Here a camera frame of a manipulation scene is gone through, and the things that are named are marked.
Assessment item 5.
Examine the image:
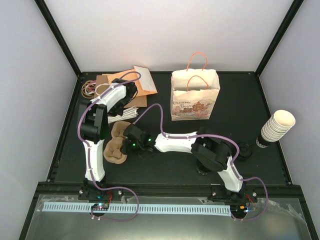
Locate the brown pulp cup carrier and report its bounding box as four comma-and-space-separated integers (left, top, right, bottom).
103, 121, 131, 165

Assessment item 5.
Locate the printed white paper bag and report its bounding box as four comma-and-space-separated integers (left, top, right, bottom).
170, 51, 221, 121

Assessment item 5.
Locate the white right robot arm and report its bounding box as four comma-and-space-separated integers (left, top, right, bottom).
120, 124, 246, 202

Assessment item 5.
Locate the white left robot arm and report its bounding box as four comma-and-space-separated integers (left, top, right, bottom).
77, 78, 138, 200

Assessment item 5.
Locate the orange kraft paper bag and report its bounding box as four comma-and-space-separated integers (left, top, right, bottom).
107, 65, 158, 97

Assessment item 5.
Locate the brown kraft paper bag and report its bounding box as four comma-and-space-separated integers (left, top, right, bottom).
81, 74, 147, 109

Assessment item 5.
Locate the stack of paper cups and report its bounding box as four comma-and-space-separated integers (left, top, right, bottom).
255, 109, 296, 149

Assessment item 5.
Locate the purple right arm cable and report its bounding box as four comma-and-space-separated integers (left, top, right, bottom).
132, 103, 272, 221

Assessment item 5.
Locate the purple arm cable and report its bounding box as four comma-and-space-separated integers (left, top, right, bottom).
132, 103, 272, 221
76, 71, 143, 224

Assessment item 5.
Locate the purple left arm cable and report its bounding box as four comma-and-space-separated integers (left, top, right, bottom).
76, 71, 143, 224

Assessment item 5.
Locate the white slotted cable rail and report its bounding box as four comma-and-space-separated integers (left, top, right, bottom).
42, 202, 232, 217

